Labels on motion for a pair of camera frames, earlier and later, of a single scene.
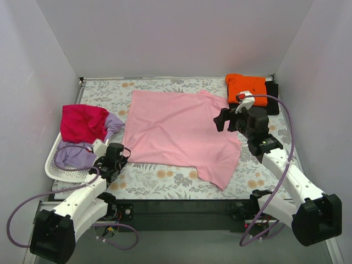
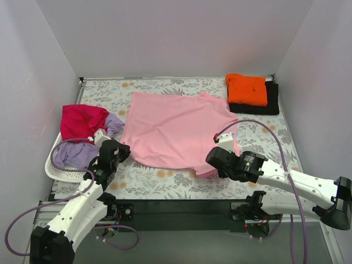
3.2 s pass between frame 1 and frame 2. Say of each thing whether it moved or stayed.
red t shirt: stayed
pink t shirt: stayed
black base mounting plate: stayed
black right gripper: moved
